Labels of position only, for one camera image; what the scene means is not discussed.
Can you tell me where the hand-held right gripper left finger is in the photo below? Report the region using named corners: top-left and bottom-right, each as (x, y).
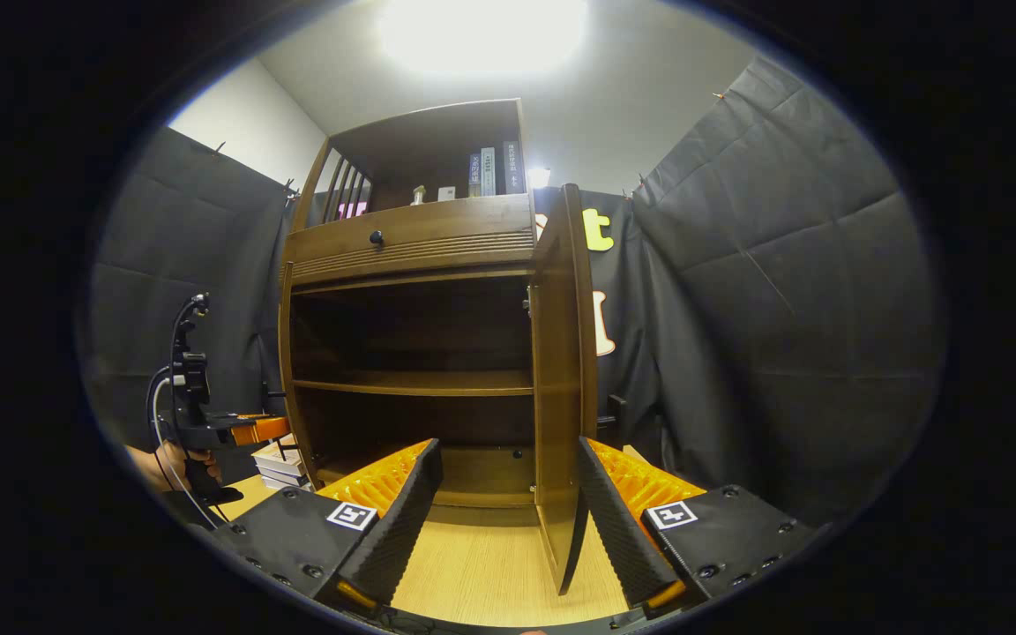
top-left (208, 438), bottom-right (445, 618)

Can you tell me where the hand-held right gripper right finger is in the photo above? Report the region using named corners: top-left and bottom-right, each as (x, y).
top-left (576, 436), bottom-right (818, 618)

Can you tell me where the wooden shoe cabinet door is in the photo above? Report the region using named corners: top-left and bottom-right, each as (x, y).
top-left (277, 261), bottom-right (319, 488)
top-left (529, 183), bottom-right (599, 596)

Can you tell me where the wooden double-door shoe cabinet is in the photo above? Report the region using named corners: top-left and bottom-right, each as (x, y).
top-left (277, 98), bottom-right (537, 530)

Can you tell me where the small stack of books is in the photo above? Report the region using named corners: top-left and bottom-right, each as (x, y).
top-left (251, 439), bottom-right (311, 492)

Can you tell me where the black backdrop cloth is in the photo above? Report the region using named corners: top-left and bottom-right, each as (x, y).
top-left (80, 57), bottom-right (945, 530)

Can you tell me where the wooden drawer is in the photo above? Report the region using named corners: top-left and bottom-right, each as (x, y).
top-left (286, 194), bottom-right (535, 265)

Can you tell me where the large ceiling light panel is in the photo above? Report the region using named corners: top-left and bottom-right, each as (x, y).
top-left (377, 0), bottom-right (588, 76)

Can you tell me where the white cable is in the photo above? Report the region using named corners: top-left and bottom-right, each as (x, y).
top-left (148, 375), bottom-right (220, 530)

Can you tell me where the black door handle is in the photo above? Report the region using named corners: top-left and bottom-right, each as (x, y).
top-left (601, 393), bottom-right (629, 451)

